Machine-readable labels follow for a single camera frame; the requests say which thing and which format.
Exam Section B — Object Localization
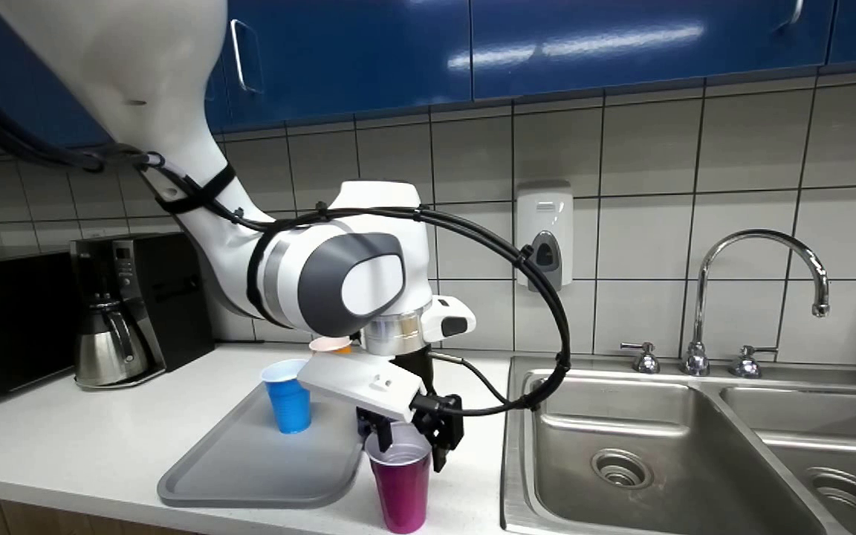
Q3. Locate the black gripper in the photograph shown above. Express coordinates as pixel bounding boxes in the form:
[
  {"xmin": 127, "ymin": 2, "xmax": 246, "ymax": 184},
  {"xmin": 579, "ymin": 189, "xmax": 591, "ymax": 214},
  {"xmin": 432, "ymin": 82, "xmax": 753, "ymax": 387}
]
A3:
[{"xmin": 355, "ymin": 345, "xmax": 469, "ymax": 473}]

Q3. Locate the purple plastic cup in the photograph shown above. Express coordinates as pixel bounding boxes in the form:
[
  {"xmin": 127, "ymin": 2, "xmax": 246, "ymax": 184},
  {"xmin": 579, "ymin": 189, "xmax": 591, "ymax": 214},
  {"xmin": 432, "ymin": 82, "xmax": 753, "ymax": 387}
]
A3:
[{"xmin": 365, "ymin": 427, "xmax": 435, "ymax": 535}]

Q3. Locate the blue plastic cup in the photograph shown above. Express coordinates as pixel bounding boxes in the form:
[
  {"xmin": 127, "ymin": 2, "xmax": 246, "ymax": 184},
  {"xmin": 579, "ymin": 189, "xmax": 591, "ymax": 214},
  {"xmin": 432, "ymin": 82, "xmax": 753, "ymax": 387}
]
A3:
[{"xmin": 258, "ymin": 355, "xmax": 316, "ymax": 436}]

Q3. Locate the grey plastic tray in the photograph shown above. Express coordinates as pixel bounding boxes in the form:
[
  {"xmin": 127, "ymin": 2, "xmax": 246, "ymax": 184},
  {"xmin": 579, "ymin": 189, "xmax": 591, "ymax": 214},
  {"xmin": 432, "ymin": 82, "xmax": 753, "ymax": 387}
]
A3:
[{"xmin": 154, "ymin": 367, "xmax": 365, "ymax": 510}]

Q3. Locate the stainless steel double sink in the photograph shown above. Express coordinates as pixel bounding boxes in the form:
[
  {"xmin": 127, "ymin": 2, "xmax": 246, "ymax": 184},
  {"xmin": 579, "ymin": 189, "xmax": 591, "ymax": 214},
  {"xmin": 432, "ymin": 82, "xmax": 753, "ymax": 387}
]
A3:
[{"xmin": 500, "ymin": 352, "xmax": 856, "ymax": 535}]

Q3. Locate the black steel coffee maker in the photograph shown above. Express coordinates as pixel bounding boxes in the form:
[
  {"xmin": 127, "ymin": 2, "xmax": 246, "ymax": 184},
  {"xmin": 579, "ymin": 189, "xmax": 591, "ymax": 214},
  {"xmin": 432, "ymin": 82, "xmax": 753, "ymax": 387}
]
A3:
[{"xmin": 68, "ymin": 232, "xmax": 217, "ymax": 393}]

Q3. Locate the stainless steel coffee carafe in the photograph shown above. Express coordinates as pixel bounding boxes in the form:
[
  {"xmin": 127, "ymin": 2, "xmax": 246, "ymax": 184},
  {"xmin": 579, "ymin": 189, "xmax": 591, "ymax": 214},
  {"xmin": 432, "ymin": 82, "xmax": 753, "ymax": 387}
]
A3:
[{"xmin": 74, "ymin": 294, "xmax": 154, "ymax": 388}]

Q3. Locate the wooden base cabinet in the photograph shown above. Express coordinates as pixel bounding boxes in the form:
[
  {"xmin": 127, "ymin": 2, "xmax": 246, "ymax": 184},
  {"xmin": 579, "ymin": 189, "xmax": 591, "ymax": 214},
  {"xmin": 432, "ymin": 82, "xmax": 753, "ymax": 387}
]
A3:
[{"xmin": 0, "ymin": 494, "xmax": 171, "ymax": 535}]

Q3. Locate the chrome gooseneck faucet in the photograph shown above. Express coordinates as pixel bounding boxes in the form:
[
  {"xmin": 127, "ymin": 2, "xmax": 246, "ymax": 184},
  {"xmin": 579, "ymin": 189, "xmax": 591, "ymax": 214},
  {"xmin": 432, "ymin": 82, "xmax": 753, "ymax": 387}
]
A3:
[{"xmin": 618, "ymin": 229, "xmax": 835, "ymax": 379}]

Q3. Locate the black microwave oven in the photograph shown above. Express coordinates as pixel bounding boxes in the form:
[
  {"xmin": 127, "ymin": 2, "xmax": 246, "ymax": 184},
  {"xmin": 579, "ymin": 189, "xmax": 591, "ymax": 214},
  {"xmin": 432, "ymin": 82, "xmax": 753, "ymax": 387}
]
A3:
[{"xmin": 0, "ymin": 250, "xmax": 83, "ymax": 410}]

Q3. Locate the white wall soap dispenser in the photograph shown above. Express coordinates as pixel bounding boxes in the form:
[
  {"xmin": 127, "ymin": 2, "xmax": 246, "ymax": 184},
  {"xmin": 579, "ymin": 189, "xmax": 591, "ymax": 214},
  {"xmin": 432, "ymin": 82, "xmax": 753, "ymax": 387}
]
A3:
[{"xmin": 514, "ymin": 186, "xmax": 578, "ymax": 294}]

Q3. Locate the blue glossy wall cabinet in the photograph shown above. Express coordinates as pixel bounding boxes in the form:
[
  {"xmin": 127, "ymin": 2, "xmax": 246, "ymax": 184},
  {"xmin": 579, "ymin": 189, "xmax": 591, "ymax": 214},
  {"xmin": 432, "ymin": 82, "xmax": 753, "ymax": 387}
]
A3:
[{"xmin": 0, "ymin": 0, "xmax": 856, "ymax": 159}]

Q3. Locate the silver cabinet handle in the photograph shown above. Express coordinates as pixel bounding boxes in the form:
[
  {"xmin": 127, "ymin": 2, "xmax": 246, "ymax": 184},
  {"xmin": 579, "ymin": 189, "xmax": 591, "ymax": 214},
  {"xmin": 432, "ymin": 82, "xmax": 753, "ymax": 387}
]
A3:
[
  {"xmin": 774, "ymin": 0, "xmax": 810, "ymax": 37},
  {"xmin": 229, "ymin": 15, "xmax": 264, "ymax": 98}
]

